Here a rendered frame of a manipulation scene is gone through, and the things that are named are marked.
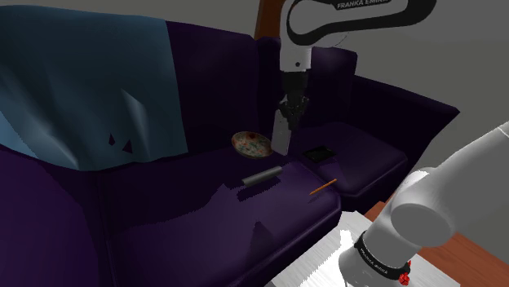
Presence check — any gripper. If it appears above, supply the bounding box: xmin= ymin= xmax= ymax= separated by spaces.
xmin=277 ymin=69 xmax=311 ymax=132

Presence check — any grey phone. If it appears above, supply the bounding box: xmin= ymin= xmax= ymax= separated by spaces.
xmin=271 ymin=109 xmax=294 ymax=157

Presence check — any patterned shallow bowl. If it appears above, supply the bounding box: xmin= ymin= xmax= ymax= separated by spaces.
xmin=231 ymin=131 xmax=275 ymax=160

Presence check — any black square tray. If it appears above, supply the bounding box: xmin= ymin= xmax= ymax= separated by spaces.
xmin=301 ymin=145 xmax=338 ymax=164

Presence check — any grey cylinder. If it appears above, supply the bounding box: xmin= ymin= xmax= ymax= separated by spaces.
xmin=241 ymin=166 xmax=284 ymax=188

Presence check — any orange pencil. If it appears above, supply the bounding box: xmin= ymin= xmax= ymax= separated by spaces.
xmin=309 ymin=178 xmax=339 ymax=196

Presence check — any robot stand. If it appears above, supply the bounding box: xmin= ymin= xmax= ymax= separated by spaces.
xmin=263 ymin=210 xmax=463 ymax=287

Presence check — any dark purple sofa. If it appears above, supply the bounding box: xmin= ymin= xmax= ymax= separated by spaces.
xmin=0 ymin=20 xmax=462 ymax=287

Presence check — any blue blanket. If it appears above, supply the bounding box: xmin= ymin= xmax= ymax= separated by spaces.
xmin=0 ymin=4 xmax=189 ymax=172

